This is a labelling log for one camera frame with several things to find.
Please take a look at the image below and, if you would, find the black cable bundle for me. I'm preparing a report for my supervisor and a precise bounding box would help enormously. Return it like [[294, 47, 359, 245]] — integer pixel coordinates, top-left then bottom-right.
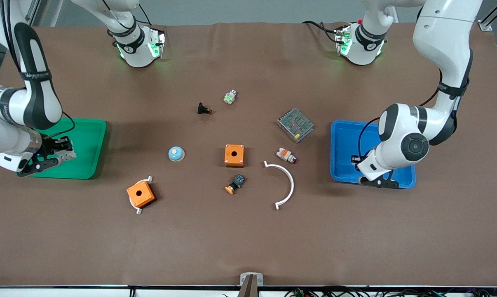
[[284, 286, 497, 297]]

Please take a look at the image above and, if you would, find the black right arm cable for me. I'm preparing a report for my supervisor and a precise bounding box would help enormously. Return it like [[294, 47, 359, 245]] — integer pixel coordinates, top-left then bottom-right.
[[0, 0, 76, 141]]

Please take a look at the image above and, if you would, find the orange head push button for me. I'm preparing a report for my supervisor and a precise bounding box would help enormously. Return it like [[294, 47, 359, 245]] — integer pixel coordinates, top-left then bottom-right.
[[225, 174, 246, 195]]

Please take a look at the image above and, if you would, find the left base connector plate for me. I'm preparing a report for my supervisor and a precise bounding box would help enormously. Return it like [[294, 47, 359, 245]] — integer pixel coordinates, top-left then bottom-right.
[[334, 25, 353, 57]]

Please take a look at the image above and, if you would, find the right base connector plate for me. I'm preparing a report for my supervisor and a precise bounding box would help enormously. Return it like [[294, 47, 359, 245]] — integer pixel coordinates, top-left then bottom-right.
[[149, 26, 166, 59]]

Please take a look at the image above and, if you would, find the aluminium frame profile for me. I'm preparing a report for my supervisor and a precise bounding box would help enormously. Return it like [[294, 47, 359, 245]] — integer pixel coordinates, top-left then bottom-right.
[[478, 0, 497, 32], [24, 0, 42, 27]]

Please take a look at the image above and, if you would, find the orange button box black base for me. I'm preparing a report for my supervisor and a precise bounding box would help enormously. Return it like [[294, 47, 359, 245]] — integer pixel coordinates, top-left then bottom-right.
[[225, 144, 245, 167]]

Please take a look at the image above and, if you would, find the grey metal clamp bracket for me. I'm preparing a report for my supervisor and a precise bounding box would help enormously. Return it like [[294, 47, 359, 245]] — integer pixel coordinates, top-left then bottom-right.
[[240, 273, 264, 286]]

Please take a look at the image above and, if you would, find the brown table mat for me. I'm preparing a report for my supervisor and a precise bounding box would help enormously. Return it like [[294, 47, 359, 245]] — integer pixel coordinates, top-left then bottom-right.
[[0, 22, 497, 287]]

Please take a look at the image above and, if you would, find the large white curved plastic arc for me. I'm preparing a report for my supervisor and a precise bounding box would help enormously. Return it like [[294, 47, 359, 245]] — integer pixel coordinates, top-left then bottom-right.
[[264, 160, 295, 211]]

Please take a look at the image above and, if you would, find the white table edge rail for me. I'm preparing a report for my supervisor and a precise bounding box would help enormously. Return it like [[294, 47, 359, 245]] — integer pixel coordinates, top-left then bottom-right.
[[0, 285, 497, 297]]

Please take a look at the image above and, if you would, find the base connector plate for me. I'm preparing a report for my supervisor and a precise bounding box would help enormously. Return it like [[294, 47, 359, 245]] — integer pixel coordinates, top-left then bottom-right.
[[149, 26, 166, 59], [334, 25, 353, 57]]

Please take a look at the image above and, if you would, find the blue plastic tray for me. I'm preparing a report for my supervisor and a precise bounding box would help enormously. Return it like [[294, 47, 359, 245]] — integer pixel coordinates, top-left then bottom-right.
[[330, 120, 417, 189]]

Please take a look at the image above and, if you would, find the orange white red switch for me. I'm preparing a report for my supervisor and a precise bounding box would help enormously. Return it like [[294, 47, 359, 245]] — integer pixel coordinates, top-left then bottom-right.
[[276, 148, 298, 165]]

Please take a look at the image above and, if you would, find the metal mesh power supply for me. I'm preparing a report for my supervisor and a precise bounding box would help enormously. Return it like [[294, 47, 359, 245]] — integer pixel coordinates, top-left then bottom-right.
[[277, 108, 314, 144]]

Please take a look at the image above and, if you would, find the green plastic tray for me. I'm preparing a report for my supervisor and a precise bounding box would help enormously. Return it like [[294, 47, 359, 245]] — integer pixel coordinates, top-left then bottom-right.
[[29, 118, 108, 180]]

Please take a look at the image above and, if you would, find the black right base cable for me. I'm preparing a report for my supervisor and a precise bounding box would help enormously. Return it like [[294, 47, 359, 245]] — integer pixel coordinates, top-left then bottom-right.
[[101, 0, 152, 26]]

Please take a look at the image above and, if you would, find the black left base cable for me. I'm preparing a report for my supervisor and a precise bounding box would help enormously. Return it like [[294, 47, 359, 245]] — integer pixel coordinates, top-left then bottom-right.
[[301, 20, 340, 44]]

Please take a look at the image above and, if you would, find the dark camera mount pole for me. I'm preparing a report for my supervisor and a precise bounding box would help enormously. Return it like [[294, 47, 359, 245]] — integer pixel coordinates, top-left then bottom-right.
[[237, 276, 259, 297]]

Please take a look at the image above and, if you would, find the black base cable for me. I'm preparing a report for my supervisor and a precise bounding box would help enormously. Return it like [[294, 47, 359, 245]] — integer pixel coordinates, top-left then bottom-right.
[[101, 0, 152, 26], [301, 20, 340, 44]]

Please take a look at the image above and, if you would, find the white curved plastic bracket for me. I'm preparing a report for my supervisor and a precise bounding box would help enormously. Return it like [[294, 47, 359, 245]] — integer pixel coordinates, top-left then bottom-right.
[[130, 176, 154, 215]]

